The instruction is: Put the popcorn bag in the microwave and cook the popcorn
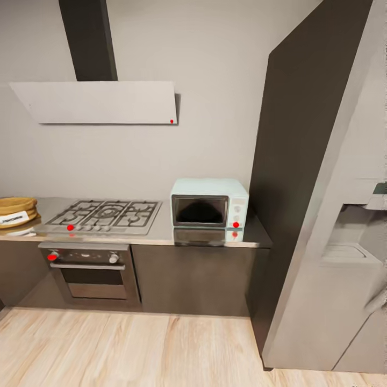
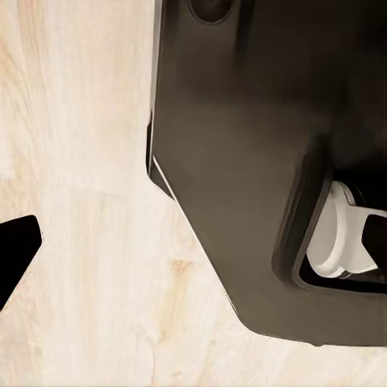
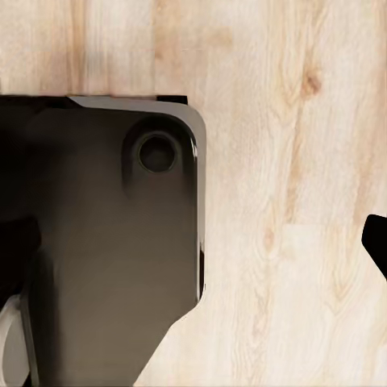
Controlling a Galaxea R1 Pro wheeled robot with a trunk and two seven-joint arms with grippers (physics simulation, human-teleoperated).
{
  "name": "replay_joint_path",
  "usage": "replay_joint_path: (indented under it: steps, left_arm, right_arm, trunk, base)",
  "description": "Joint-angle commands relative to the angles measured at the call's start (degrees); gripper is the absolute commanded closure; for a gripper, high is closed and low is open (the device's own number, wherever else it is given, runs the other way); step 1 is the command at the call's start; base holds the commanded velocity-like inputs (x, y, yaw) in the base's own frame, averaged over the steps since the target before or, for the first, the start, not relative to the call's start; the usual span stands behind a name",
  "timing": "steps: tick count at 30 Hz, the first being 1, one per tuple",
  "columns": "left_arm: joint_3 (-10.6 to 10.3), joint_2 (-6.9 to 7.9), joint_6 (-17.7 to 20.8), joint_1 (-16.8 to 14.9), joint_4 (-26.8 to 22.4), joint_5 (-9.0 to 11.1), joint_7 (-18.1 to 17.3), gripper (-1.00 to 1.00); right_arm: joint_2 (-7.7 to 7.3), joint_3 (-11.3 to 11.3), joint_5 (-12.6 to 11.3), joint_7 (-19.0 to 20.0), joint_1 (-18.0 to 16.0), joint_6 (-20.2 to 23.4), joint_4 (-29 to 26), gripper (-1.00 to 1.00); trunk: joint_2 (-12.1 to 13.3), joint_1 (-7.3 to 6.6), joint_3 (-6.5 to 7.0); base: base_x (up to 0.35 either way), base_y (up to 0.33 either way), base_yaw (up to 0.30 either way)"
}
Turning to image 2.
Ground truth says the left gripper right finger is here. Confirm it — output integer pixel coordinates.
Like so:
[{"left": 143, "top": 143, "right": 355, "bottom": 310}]
[{"left": 361, "top": 214, "right": 387, "bottom": 278}]

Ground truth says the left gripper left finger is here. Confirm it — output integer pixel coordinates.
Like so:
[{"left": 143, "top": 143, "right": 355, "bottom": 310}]
[{"left": 0, "top": 214, "right": 42, "bottom": 311}]

